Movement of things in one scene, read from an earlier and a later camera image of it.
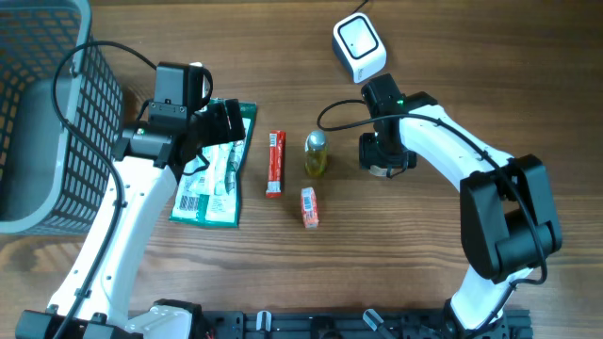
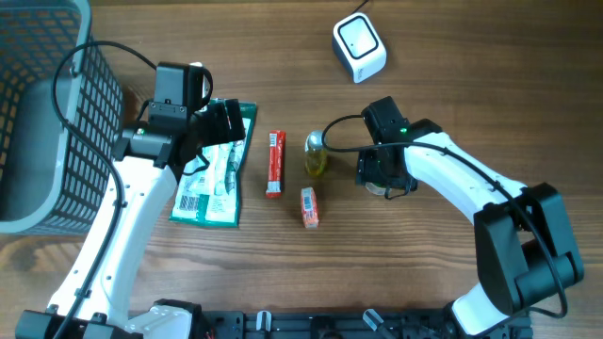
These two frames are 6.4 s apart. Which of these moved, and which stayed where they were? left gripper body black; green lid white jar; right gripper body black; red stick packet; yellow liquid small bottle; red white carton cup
Moved: green lid white jar; right gripper body black
Stayed: red stick packet; left gripper body black; yellow liquid small bottle; red white carton cup
